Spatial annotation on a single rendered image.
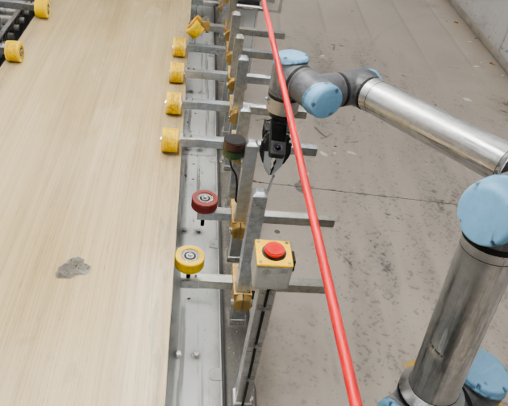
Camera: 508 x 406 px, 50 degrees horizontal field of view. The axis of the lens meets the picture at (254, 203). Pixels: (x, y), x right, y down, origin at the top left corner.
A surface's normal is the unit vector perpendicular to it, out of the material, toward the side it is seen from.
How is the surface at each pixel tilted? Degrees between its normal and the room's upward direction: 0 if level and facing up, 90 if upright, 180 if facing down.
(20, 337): 0
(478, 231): 82
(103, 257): 0
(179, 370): 0
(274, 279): 90
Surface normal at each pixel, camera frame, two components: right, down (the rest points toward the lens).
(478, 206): -0.83, 0.12
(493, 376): 0.21, -0.79
